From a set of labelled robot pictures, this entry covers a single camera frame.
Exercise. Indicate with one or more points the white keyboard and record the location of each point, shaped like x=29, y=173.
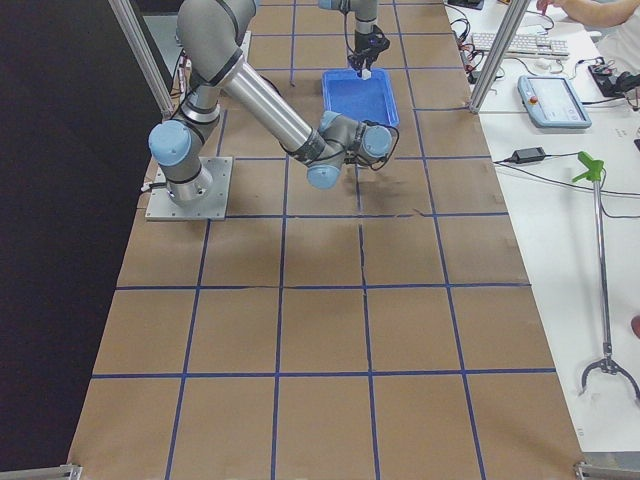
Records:
x=524, y=45

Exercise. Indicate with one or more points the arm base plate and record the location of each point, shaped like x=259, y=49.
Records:
x=206, y=197

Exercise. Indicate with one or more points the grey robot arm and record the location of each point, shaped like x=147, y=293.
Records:
x=365, y=12
x=211, y=33

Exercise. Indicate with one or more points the teach pendant tablet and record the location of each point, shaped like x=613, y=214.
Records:
x=551, y=102

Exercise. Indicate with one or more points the left aluminium frame post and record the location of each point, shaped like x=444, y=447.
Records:
x=146, y=52

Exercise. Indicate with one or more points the green handled reacher grabber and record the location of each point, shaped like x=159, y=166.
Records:
x=593, y=173

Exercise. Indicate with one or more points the brown paper table cover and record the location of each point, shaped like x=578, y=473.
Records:
x=381, y=329

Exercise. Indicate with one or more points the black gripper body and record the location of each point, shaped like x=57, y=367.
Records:
x=363, y=42

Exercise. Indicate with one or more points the aluminium frame post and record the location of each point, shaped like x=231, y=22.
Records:
x=146, y=52
x=504, y=35

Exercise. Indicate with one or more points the person in white shirt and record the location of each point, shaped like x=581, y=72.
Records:
x=621, y=43

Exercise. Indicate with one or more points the black power adapter on desk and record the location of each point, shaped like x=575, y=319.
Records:
x=528, y=155

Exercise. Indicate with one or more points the blue plastic tray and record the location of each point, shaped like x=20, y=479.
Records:
x=361, y=99

